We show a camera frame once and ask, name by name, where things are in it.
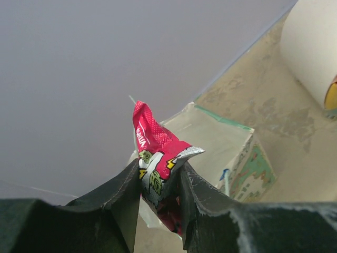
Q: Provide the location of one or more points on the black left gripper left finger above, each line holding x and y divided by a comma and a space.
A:
103, 220

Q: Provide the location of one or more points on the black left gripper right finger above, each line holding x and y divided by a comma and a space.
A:
213, 222

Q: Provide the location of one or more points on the green cake paper bag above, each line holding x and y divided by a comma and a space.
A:
233, 159

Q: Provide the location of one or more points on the red candy packet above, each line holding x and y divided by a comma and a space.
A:
160, 156

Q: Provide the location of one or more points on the cream round drawer cabinet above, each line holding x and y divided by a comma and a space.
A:
308, 47

